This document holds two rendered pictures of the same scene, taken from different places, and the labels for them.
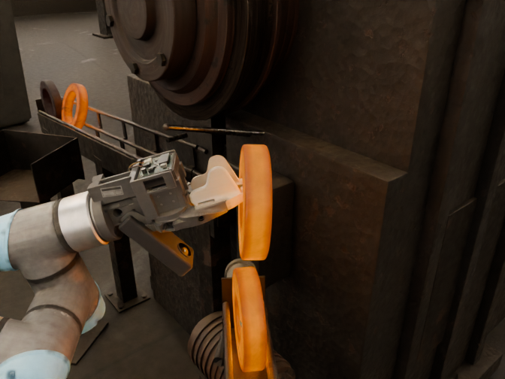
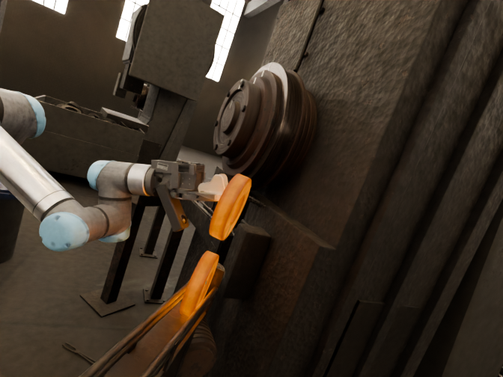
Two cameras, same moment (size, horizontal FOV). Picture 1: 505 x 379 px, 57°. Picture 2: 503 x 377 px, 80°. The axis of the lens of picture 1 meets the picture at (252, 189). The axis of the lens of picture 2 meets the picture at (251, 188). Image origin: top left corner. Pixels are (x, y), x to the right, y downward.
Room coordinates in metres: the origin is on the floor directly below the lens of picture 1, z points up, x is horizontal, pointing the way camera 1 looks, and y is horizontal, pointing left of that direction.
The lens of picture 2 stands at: (-0.09, -0.17, 1.07)
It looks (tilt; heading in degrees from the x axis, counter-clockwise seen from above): 9 degrees down; 12
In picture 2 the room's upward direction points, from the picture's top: 20 degrees clockwise
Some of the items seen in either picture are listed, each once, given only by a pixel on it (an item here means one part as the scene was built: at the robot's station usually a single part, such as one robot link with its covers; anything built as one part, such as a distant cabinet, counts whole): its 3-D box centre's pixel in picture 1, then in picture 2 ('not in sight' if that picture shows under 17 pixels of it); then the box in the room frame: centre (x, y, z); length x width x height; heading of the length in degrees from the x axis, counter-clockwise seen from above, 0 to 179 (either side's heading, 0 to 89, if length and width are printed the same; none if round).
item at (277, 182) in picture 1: (265, 230); (243, 261); (0.85, -0.03, 0.68); 0.11 x 0.08 x 0.24; 129
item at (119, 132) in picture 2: not in sight; (84, 143); (2.71, 2.41, 0.39); 1.03 x 0.83 x 0.79; 133
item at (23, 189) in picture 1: (41, 251); (123, 238); (1.23, 0.67, 0.36); 0.26 x 0.20 x 0.72; 74
